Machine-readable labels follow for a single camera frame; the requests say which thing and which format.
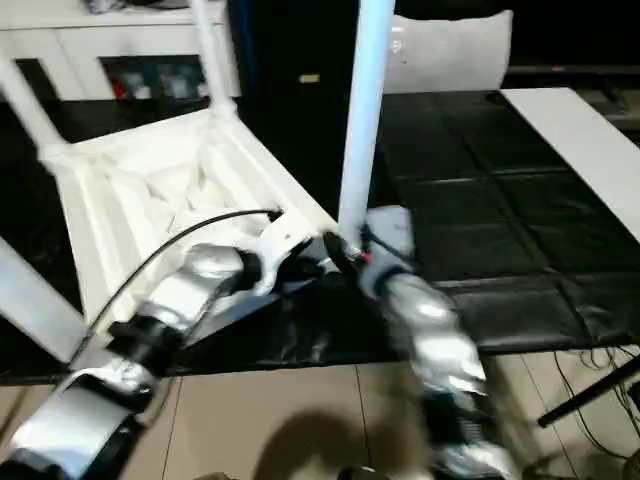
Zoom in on white plastic table top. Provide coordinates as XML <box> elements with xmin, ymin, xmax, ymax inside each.
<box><xmin>38</xmin><ymin>106</ymin><xmax>352</xmax><ymax>352</ymax></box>

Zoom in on grey cushion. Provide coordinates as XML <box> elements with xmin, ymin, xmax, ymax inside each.
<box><xmin>383</xmin><ymin>8</ymin><xmax>516</xmax><ymax>96</ymax></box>

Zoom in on white flat board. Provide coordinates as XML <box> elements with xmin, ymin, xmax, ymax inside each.
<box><xmin>500</xmin><ymin>86</ymin><xmax>640</xmax><ymax>242</ymax></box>

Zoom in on white cabinet with glass doors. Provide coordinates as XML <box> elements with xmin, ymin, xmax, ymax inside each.
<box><xmin>0</xmin><ymin>18</ymin><xmax>242</xmax><ymax>102</ymax></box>

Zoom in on dark clutter pile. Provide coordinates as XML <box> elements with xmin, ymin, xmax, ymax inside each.
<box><xmin>81</xmin><ymin>0</ymin><xmax>127</xmax><ymax>15</ymax></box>

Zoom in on black left camera cable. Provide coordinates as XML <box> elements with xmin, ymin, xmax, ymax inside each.
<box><xmin>68</xmin><ymin>207</ymin><xmax>285</xmax><ymax>372</ymax></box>

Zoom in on black metal frame bar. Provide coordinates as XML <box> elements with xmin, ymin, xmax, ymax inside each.
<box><xmin>536</xmin><ymin>356</ymin><xmax>640</xmax><ymax>430</ymax></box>

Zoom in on thin black metal rail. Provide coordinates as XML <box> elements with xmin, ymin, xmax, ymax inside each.
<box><xmin>503</xmin><ymin>64</ymin><xmax>640</xmax><ymax>77</ymax></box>

